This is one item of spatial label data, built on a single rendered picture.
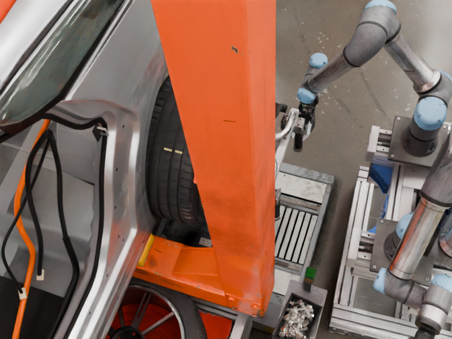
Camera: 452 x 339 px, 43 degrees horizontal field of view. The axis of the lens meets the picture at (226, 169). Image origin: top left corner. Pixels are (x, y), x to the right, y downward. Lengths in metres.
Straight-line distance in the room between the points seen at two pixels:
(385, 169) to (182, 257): 0.95
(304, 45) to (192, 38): 2.92
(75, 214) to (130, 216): 0.20
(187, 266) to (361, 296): 0.92
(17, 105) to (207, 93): 0.56
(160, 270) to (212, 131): 1.28
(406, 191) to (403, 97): 1.27
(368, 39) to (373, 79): 1.61
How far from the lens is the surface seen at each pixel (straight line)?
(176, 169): 2.10
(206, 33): 0.93
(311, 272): 2.36
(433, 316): 1.75
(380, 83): 3.71
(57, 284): 2.35
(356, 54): 2.13
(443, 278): 1.80
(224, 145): 1.20
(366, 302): 2.82
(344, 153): 3.39
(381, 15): 2.18
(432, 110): 2.33
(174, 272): 2.34
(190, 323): 2.48
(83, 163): 2.17
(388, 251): 2.22
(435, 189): 1.72
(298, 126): 2.32
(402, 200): 2.46
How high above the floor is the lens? 2.89
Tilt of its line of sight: 60 degrees down
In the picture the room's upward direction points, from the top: 9 degrees counter-clockwise
